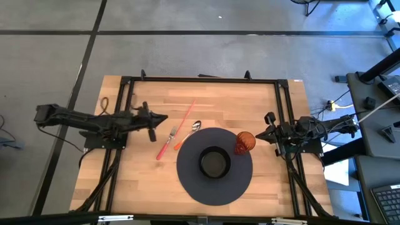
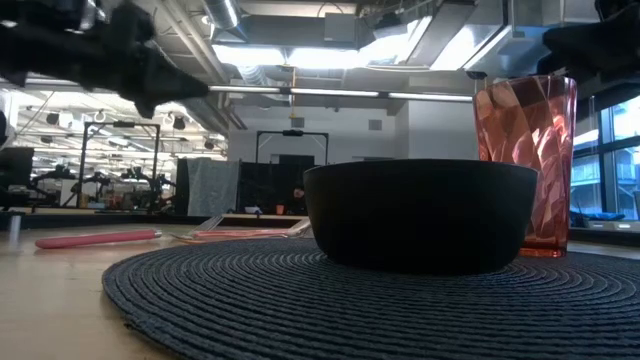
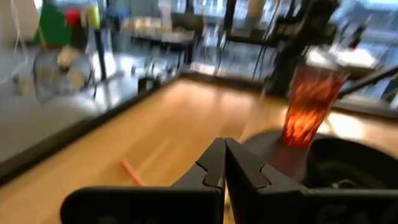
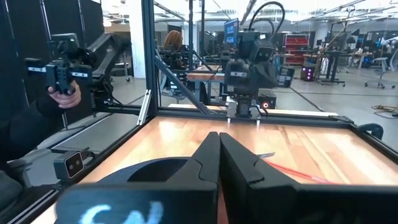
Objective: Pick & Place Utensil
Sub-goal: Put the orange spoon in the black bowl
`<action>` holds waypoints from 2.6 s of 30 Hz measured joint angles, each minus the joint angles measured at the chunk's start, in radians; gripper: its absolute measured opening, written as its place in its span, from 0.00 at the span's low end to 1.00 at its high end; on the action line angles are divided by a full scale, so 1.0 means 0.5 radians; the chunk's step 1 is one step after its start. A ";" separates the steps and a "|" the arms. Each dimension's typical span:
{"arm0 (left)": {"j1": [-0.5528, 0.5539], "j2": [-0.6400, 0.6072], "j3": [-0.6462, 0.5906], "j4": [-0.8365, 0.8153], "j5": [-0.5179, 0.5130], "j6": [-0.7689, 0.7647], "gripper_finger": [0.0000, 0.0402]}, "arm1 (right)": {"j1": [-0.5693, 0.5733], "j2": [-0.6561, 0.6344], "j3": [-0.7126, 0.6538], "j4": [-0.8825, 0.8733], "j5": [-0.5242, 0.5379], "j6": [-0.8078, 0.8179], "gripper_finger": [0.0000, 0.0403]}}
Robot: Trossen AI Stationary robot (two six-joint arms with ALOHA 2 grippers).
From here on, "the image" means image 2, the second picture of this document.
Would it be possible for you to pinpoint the pink-handled metal fork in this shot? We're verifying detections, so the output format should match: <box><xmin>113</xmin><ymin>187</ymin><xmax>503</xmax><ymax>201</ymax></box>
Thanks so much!
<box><xmin>34</xmin><ymin>214</ymin><xmax>226</xmax><ymax>251</ymax></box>

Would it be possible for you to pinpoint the black station frame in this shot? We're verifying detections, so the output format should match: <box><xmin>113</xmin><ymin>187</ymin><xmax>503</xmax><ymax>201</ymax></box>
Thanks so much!
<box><xmin>78</xmin><ymin>120</ymin><xmax>162</xmax><ymax>209</ymax></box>
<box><xmin>255</xmin><ymin>129</ymin><xmax>331</xmax><ymax>166</ymax></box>

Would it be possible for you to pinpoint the black bowl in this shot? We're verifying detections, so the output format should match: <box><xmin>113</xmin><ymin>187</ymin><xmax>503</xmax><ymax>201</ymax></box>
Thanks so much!
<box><xmin>302</xmin><ymin>158</ymin><xmax>540</xmax><ymax>277</ymax></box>

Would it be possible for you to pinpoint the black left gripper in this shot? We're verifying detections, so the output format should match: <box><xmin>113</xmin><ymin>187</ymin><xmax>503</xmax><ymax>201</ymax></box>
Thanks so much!
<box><xmin>0</xmin><ymin>0</ymin><xmax>210</xmax><ymax>120</ymax></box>

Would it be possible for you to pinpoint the black monitor screen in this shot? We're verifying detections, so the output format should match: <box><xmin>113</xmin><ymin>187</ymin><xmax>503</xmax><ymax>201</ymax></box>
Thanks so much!
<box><xmin>0</xmin><ymin>146</ymin><xmax>36</xmax><ymax>210</ymax></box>

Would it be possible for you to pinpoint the pink-handled metal spoon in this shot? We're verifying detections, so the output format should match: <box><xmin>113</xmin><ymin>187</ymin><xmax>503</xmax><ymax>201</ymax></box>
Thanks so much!
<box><xmin>192</xmin><ymin>217</ymin><xmax>313</xmax><ymax>241</ymax></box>

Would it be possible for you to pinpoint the blue object on sill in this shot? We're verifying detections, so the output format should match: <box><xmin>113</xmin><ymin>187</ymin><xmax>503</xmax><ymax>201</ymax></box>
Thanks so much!
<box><xmin>569</xmin><ymin>209</ymin><xmax>627</xmax><ymax>224</ymax></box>

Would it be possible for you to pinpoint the bright ceiling light panel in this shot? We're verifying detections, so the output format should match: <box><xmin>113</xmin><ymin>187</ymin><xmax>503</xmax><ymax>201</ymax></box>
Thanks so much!
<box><xmin>211</xmin><ymin>43</ymin><xmax>417</xmax><ymax>71</ymax></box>

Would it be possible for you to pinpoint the red faceted plastic tumbler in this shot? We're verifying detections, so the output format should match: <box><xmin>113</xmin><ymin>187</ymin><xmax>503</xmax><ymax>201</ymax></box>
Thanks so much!
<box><xmin>472</xmin><ymin>74</ymin><xmax>579</xmax><ymax>259</ymax></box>

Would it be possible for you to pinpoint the grey hanging cloth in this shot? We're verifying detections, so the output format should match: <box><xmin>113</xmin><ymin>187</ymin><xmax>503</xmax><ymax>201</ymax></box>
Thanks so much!
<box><xmin>185</xmin><ymin>156</ymin><xmax>242</xmax><ymax>218</ymax></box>

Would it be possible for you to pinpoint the large glass window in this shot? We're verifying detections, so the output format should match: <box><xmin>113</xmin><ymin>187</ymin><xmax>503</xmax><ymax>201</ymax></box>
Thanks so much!
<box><xmin>569</xmin><ymin>94</ymin><xmax>640</xmax><ymax>225</ymax></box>

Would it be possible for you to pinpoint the black partition panel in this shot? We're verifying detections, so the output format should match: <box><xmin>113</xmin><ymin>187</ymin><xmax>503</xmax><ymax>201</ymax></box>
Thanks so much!
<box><xmin>238</xmin><ymin>153</ymin><xmax>326</xmax><ymax>217</ymax></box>

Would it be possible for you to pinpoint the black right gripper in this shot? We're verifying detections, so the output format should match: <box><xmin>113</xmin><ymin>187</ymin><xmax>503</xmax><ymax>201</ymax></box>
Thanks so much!
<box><xmin>537</xmin><ymin>0</ymin><xmax>640</xmax><ymax>84</ymax></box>

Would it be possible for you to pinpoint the person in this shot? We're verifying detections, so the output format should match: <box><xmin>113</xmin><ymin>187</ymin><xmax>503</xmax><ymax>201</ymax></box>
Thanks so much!
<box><xmin>286</xmin><ymin>181</ymin><xmax>309</xmax><ymax>217</ymax></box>

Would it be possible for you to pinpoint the round dark blue woven placemat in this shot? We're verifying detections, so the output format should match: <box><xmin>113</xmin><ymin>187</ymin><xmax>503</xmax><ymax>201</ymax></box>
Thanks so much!
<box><xmin>101</xmin><ymin>236</ymin><xmax>640</xmax><ymax>360</ymax></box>

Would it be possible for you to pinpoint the long LED light bar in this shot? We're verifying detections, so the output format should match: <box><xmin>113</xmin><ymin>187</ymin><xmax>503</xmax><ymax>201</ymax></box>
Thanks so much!
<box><xmin>204</xmin><ymin>83</ymin><xmax>475</xmax><ymax>104</ymax></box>

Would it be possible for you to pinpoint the grey short post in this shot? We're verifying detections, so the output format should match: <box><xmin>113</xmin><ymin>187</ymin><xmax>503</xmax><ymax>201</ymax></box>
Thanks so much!
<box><xmin>8</xmin><ymin>211</ymin><xmax>23</xmax><ymax>247</ymax></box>

